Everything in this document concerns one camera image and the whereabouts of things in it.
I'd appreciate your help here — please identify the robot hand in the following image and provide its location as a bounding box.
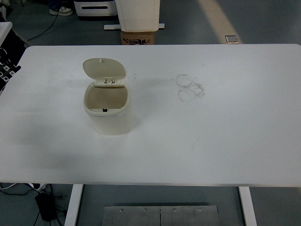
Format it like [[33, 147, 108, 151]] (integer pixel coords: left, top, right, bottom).
[[0, 30, 22, 93]]

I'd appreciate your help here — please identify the small cream trash bin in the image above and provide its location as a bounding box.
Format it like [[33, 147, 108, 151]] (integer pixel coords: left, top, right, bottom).
[[82, 57, 133, 136]]

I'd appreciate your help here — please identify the large white plastic bin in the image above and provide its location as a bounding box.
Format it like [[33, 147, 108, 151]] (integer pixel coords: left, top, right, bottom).
[[115, 0, 161, 32]]

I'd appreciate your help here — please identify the person's foot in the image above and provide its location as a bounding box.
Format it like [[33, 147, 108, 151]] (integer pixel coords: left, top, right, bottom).
[[48, 0, 74, 17]]

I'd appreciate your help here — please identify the white appliance with dark slot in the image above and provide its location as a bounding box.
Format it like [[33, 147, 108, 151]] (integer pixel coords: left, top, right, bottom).
[[73, 0, 118, 21]]

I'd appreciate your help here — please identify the white floor foot bar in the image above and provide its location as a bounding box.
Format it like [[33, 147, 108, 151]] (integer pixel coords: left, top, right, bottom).
[[103, 23, 166, 31]]

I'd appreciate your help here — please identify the brown cardboard box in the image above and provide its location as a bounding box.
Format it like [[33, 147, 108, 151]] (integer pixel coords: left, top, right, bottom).
[[120, 30, 156, 45]]

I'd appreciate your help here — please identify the white power strip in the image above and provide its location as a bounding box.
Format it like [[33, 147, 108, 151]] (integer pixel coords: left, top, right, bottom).
[[27, 183, 47, 191]]

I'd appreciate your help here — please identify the black power adapter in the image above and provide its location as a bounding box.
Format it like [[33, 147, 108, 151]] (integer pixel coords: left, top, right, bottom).
[[34, 192, 56, 222]]

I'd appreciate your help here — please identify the white table leg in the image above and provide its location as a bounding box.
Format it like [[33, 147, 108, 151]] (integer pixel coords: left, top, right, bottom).
[[64, 184, 84, 226], [238, 186, 258, 226]]

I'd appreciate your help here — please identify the grey metal plate with screws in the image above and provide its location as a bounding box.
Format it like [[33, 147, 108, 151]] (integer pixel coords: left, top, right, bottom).
[[103, 205, 219, 226]]

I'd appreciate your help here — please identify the grey floor socket plate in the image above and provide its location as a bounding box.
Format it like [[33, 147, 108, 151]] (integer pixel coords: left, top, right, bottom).
[[224, 35, 240, 44]]

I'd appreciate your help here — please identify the thin black floor cable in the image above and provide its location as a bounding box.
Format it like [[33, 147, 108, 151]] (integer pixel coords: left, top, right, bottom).
[[27, 14, 59, 41]]

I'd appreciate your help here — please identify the black adapter cable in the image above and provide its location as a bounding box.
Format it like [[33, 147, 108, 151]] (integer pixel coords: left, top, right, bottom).
[[0, 183, 69, 226]]

